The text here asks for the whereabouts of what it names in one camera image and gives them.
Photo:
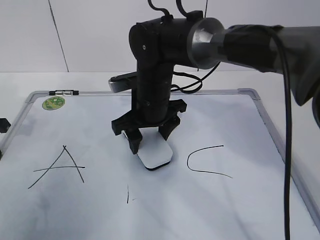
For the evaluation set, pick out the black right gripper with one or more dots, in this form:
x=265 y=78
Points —
x=150 y=106

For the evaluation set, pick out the white rectangular whiteboard eraser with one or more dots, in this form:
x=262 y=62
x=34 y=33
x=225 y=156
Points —
x=154 y=152

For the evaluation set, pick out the white board with aluminium frame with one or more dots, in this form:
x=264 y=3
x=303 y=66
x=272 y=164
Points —
x=64 y=175

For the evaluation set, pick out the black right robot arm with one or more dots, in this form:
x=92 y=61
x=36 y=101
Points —
x=160 y=44

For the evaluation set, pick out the round green sticker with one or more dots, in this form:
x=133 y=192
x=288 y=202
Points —
x=53 y=103

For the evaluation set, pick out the black silver hanging clip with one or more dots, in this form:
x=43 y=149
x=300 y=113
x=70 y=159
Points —
x=63 y=93

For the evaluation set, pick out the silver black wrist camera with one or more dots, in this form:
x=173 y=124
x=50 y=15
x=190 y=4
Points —
x=123 y=82

